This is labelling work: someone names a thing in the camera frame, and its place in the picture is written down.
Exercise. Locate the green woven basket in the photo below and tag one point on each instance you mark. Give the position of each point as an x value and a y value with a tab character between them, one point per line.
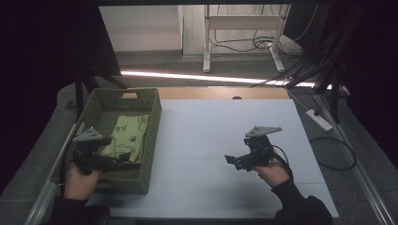
147	131

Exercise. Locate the white cabinet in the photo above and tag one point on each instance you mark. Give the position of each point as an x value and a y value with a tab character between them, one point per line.
140	28

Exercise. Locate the black stand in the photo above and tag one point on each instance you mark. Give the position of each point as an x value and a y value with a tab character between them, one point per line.
79	93
335	97

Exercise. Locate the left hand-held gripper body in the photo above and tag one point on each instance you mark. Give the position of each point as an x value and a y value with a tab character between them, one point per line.
89	146

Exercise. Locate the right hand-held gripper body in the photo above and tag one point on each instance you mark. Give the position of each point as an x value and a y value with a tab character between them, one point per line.
259	148

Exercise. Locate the person's right hand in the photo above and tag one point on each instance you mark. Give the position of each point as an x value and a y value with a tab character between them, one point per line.
273	173

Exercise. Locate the wooden table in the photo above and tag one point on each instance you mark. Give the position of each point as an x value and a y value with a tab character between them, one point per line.
219	92

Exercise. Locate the white desk frame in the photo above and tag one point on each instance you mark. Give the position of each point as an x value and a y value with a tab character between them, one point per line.
242	22

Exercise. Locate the person's left hand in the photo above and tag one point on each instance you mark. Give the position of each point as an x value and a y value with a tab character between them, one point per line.
79	184

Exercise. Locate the metal rail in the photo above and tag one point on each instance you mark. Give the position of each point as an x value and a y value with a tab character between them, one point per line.
359	168
43	200

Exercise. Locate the green printed cloth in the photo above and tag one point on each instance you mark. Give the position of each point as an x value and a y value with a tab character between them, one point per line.
130	134

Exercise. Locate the white power strip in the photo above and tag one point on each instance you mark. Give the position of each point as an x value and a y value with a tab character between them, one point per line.
319	120

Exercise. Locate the white table mat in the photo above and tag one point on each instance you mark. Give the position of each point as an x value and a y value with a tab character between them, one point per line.
203	131

